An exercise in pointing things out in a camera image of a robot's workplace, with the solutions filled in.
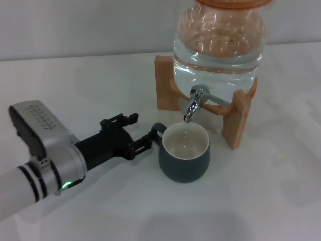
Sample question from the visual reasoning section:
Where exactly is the wooden dispenser stand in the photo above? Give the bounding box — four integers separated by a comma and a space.
154, 55, 259, 151

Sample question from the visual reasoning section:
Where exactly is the chrome faucet with lever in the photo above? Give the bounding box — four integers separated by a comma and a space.
182, 85, 230, 123

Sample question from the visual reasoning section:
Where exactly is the black ceramic cup white inside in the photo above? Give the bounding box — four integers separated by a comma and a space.
150, 121, 212, 184

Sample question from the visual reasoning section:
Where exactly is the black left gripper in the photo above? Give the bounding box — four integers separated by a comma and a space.
73, 113, 161, 172

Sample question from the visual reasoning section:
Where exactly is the glass water dispenser jar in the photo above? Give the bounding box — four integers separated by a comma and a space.
172, 0, 270, 106

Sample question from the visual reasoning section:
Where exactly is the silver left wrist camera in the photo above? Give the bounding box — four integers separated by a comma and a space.
8, 100, 76, 161

